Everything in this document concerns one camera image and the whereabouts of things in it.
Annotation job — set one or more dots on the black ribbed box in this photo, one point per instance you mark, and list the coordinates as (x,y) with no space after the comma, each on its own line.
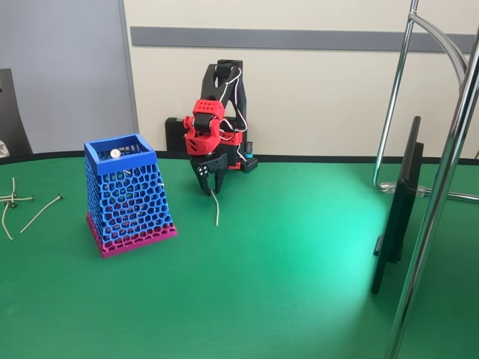
(176,134)

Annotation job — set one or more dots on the clear plastic clip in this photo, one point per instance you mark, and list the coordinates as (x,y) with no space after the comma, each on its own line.
(389,187)

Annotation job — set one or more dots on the black LED light panel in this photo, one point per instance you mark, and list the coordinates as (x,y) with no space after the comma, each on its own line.
(396,224)

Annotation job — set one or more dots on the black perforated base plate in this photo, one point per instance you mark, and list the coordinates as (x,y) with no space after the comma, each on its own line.
(250,165)

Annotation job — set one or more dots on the blue and magenta lattice basket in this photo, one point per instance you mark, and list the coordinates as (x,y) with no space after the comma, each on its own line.
(123,163)

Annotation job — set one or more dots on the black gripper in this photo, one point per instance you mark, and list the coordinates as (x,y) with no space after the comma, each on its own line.
(210,167)

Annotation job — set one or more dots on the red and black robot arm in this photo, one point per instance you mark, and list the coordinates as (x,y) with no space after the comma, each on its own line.
(207,108)

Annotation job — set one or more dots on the thick chrome pole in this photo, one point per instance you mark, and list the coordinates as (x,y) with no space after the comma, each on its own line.
(428,232)

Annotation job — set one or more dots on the green table cloth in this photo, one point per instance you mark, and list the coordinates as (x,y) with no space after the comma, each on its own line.
(262,280)

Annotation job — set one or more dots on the chrome tube stand frame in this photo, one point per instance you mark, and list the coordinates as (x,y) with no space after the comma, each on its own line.
(393,93)

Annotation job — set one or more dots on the grey wall rail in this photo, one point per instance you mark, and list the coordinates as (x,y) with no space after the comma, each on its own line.
(299,39)

